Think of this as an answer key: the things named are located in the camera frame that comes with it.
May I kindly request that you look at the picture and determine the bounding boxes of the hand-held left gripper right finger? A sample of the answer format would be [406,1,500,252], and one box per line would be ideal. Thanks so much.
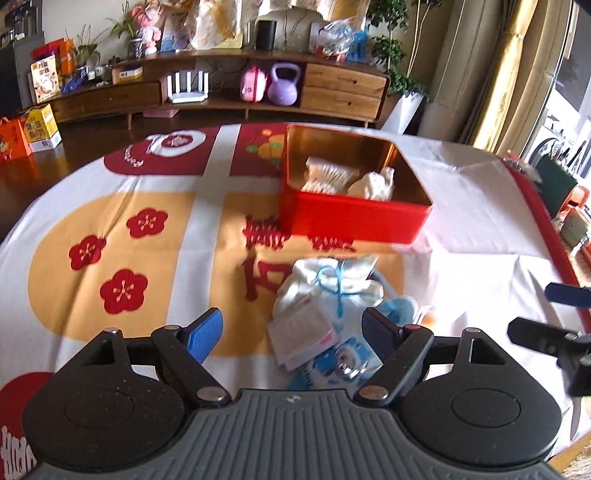
[355,307,502,403]

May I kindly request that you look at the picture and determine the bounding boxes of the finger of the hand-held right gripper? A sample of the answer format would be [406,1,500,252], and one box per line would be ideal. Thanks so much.
[507,318,591,370]
[545,282,591,308]

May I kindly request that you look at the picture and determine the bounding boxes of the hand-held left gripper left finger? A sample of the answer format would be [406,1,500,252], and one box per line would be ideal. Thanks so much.
[85,308,232,409]

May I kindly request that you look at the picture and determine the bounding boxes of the white drawstring pouch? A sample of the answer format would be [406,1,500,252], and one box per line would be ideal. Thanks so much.
[272,256,386,333]

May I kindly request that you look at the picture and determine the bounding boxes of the blue printed baby cloth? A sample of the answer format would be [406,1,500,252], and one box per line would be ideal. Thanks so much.
[288,339,384,393]

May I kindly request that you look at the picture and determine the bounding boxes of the white paper card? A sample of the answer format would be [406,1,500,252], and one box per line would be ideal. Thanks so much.
[267,307,340,372]

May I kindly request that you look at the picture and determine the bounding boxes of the red tin box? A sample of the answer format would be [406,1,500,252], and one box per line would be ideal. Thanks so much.
[278,124,434,245]

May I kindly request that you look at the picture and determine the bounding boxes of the orange plastic stool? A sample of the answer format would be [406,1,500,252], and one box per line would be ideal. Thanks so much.
[556,185,591,222]

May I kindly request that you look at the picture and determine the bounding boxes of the dark green bin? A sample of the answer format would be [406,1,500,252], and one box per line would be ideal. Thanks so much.
[534,154,579,217]

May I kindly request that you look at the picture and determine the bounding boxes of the dark fuzzy cloth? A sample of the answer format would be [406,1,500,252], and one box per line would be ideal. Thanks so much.
[502,156,542,183]

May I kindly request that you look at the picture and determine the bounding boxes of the printed tablecloth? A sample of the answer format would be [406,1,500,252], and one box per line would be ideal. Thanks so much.
[0,122,588,464]

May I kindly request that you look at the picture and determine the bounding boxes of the washing machine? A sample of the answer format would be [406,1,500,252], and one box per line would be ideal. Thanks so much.
[526,131,568,163]

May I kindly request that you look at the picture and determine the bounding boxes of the white folded cloth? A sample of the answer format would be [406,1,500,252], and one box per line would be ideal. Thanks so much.
[302,157,361,195]

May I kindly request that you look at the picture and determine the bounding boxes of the potted tree in white planter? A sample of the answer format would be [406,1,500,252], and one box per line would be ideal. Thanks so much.
[367,0,432,134]

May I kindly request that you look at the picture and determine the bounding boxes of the yellow curtain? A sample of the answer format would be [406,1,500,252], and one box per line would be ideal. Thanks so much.
[471,0,550,148]

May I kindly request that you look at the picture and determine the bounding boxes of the white router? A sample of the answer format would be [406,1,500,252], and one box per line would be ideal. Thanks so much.
[166,69,208,104]

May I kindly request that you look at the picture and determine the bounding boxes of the wooden TV cabinet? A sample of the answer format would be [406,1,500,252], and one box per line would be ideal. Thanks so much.
[44,48,391,127]

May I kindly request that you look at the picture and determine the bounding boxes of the cream floor air conditioner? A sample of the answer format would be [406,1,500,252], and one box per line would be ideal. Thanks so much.
[418,0,497,141]

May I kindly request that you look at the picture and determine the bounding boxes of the pink toy case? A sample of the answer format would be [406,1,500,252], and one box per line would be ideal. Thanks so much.
[239,66,271,102]

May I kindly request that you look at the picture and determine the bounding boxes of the purple kettlebell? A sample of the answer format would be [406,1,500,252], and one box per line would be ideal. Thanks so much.
[267,62,302,106]

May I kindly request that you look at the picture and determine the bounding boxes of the yellow and white carton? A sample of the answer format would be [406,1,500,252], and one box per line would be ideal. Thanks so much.
[23,102,63,152]

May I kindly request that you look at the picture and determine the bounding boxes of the small yellow box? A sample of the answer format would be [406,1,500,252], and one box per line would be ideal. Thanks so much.
[112,65,144,85]

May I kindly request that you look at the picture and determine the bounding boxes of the orange gift box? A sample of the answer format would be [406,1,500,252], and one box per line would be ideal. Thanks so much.
[0,116,33,162]

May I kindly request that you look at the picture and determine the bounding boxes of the blue pack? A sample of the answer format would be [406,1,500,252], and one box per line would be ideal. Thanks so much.
[346,25,371,63]

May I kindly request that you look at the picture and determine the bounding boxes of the clear plastic bag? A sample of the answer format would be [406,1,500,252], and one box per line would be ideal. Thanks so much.
[316,21,358,61]

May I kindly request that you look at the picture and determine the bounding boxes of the small potted plant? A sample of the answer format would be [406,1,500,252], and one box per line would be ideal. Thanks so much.
[67,25,100,81]

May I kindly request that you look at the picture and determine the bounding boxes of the potted green plant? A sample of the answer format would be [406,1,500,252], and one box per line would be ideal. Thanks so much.
[107,2,145,60]

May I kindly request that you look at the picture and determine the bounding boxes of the printed food box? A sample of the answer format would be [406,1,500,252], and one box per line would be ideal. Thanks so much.
[30,54,62,103]

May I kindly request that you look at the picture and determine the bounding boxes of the black speaker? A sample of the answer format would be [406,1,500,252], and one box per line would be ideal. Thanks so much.
[255,19,278,51]

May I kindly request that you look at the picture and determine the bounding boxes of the floral cover cloth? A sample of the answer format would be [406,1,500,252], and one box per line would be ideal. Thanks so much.
[178,0,347,51]

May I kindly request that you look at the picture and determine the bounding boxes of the pink doll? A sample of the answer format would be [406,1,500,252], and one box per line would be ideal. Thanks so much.
[131,4,160,56]

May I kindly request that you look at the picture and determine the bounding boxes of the picture frame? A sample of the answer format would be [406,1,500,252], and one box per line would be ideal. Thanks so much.
[159,11,190,52]

